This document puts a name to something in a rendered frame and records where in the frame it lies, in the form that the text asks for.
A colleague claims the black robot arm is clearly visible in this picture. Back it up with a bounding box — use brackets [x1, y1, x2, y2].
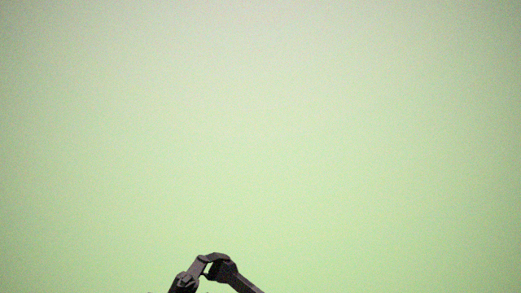
[168, 252, 264, 293]

